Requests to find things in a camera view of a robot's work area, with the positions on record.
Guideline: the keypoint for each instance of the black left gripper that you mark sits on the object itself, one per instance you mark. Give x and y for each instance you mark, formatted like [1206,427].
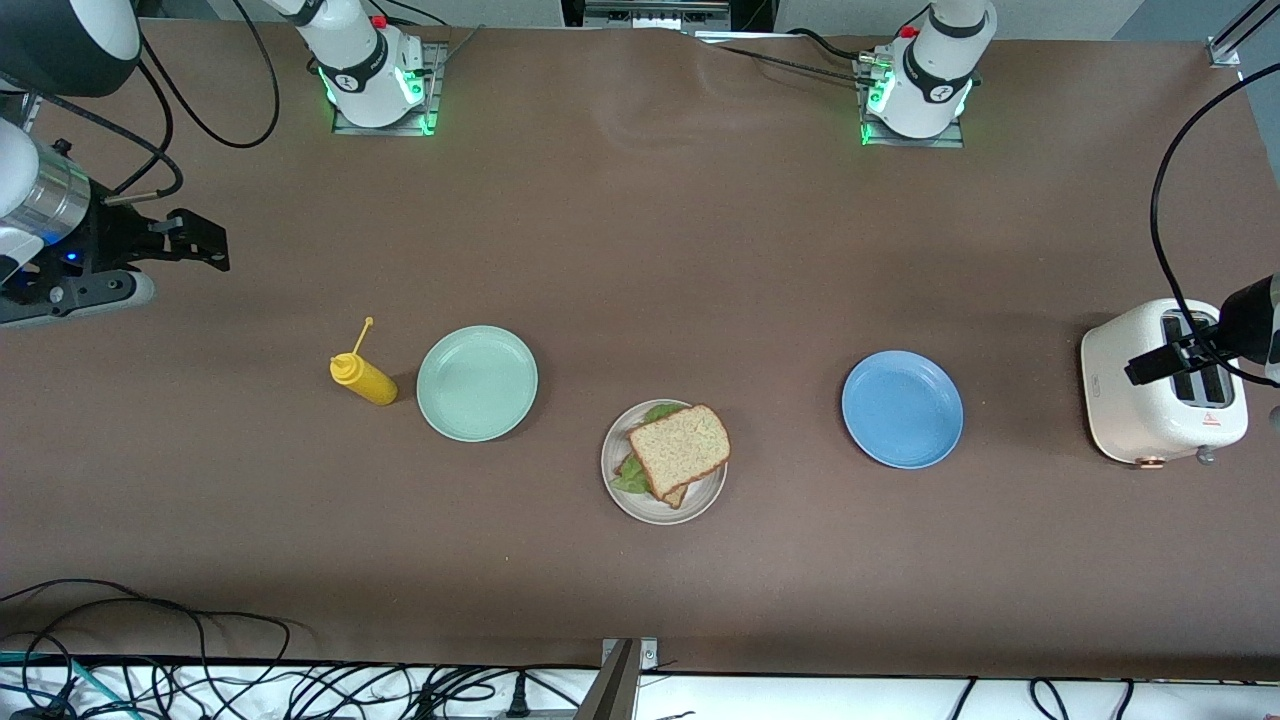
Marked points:
[1250,322]

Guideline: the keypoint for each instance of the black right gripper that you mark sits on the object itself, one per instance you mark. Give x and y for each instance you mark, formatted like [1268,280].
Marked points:
[108,243]

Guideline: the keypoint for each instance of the yellow squeeze bottle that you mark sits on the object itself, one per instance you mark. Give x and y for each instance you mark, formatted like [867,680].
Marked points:
[370,385]

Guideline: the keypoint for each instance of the green lettuce leaf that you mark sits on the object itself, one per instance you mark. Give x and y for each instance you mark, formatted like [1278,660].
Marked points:
[630,478]

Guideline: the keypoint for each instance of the brown bread slice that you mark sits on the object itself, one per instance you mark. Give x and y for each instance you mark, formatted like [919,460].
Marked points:
[677,498]
[680,450]

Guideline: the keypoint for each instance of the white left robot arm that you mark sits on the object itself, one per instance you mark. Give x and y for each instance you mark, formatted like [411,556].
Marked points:
[930,80]

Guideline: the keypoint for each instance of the blue plate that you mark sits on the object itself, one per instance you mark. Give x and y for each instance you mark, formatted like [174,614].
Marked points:
[900,410]

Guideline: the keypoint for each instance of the mint green plate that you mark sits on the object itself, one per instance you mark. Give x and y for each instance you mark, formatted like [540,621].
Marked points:
[477,384]

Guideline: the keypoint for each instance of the beige plate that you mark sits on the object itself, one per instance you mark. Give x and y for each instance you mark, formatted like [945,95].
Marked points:
[700,495]

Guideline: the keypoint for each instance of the white toaster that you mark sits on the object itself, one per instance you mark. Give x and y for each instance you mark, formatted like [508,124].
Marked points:
[1125,400]

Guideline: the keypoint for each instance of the metal equipment rack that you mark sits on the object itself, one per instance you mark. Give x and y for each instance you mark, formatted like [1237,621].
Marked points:
[655,12]

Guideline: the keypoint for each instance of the black power plug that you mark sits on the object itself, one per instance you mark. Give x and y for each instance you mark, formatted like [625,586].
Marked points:
[518,700]

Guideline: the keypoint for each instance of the aluminium profile bar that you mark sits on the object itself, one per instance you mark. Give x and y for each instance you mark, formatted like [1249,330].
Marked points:
[612,690]

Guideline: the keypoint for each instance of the aluminium frame rail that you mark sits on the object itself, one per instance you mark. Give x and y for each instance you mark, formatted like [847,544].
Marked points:
[1222,50]

